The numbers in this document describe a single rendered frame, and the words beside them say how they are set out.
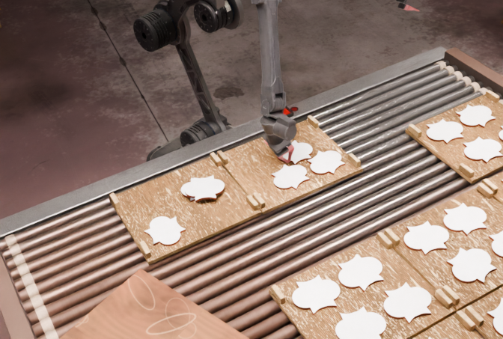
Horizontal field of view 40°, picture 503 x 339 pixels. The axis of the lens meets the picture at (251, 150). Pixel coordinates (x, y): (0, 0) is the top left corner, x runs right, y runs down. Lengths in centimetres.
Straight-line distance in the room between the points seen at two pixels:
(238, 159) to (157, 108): 198
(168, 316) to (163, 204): 56
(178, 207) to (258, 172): 32
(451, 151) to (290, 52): 248
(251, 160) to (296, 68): 226
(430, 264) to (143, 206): 96
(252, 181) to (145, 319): 72
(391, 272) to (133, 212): 88
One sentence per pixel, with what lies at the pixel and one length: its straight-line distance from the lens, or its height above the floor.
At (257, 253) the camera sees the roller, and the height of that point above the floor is 92.
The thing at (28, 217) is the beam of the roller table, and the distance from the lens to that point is 251.
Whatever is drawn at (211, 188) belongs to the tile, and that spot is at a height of 97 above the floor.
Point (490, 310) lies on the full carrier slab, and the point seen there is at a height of 94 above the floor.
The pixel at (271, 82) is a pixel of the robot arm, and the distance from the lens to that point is 232.
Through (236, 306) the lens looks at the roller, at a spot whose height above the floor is 92.
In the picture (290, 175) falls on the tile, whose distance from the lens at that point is 243.
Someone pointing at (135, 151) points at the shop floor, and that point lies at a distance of 414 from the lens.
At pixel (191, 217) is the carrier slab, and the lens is 232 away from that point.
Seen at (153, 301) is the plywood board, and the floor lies 104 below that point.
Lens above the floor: 256
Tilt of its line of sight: 39 degrees down
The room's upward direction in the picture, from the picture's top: 4 degrees counter-clockwise
